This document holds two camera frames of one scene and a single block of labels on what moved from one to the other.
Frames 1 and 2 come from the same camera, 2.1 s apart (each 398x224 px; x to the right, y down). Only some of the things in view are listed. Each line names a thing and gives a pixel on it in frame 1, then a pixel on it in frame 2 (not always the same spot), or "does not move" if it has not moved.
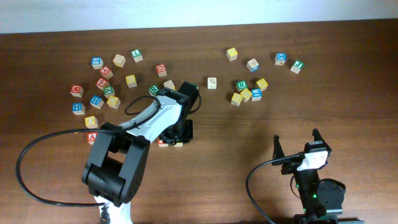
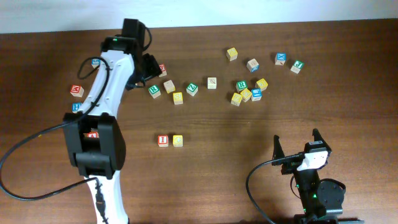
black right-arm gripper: x=291 y=165 does not move
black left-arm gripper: x=185 y=139 -> x=153 y=69
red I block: x=161 y=144 does not move
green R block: x=241 y=85 does not move
